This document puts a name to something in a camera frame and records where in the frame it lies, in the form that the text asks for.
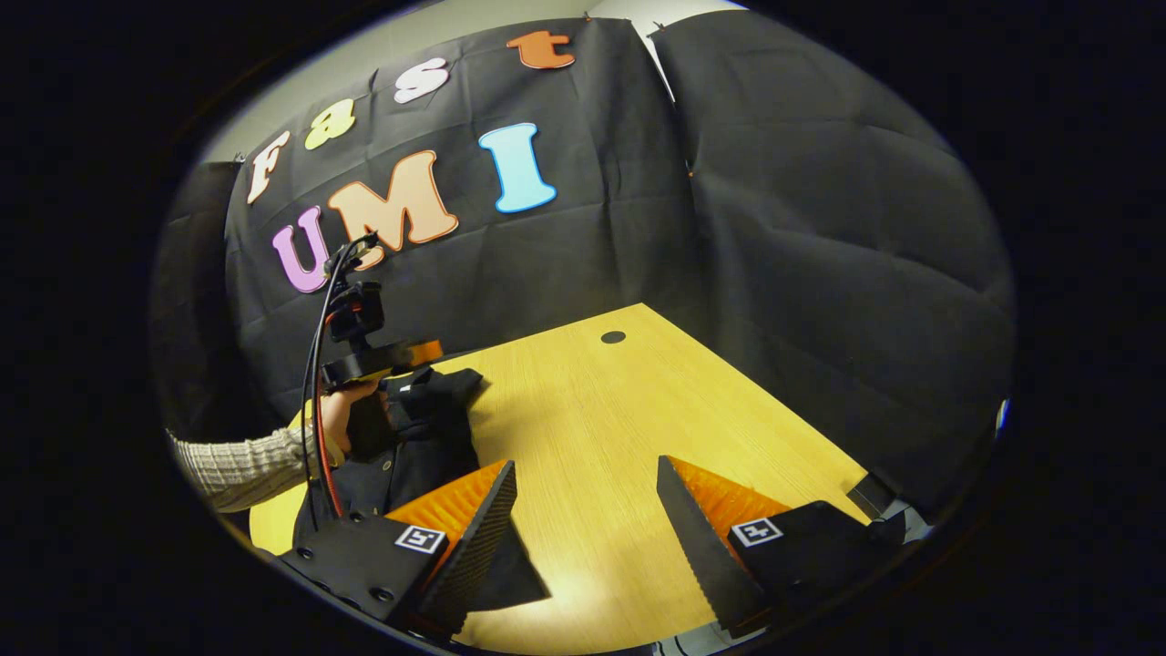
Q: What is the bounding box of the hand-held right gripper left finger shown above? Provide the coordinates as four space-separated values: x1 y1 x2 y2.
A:
278 458 518 641

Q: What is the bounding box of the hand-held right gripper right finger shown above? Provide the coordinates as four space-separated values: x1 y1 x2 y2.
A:
656 454 912 641

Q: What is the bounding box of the black buttoned garment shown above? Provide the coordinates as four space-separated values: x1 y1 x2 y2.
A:
291 367 553 613

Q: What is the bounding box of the black backdrop cloth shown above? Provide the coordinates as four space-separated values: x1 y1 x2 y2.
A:
150 7 1018 522

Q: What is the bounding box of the left gripper cable bundle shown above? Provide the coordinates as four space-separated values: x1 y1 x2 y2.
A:
300 239 349 531

